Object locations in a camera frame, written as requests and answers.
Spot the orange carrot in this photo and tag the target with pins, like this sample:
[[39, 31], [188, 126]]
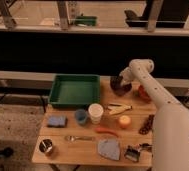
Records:
[[105, 130]]

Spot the white paper cup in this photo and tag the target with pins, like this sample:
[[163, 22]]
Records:
[[95, 111]]

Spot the dark grape bunch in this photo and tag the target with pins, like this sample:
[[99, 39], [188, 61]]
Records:
[[147, 125]]

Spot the small metal cup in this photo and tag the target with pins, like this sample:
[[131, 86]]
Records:
[[46, 146]]

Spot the blue sponge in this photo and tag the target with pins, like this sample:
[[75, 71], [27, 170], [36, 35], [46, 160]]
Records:
[[57, 121]]

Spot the blue grey cloth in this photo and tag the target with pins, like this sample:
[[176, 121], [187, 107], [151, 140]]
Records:
[[109, 149]]

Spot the purple bowl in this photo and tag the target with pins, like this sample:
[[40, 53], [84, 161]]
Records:
[[118, 89]]

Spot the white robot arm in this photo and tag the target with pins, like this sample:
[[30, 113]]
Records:
[[170, 144]]

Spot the metal spoon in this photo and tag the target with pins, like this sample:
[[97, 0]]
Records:
[[74, 138]]

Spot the black handled tool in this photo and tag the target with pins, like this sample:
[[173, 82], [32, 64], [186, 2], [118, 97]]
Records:
[[146, 146]]

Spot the orange round fruit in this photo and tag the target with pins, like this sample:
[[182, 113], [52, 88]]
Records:
[[124, 121]]

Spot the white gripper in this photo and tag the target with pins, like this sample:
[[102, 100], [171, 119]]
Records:
[[127, 76]]

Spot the green plastic tray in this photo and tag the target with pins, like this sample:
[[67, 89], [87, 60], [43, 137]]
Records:
[[72, 90]]

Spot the banana peel toy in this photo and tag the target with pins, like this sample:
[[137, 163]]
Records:
[[118, 108]]

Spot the blue plastic cup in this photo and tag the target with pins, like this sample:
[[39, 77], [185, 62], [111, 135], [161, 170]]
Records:
[[81, 116]]

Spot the red bowl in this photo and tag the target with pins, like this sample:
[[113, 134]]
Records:
[[142, 94]]

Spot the black object on shelf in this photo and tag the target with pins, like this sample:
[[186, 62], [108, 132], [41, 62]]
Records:
[[165, 13]]

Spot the green box on shelf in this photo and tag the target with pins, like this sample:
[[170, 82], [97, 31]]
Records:
[[85, 20]]

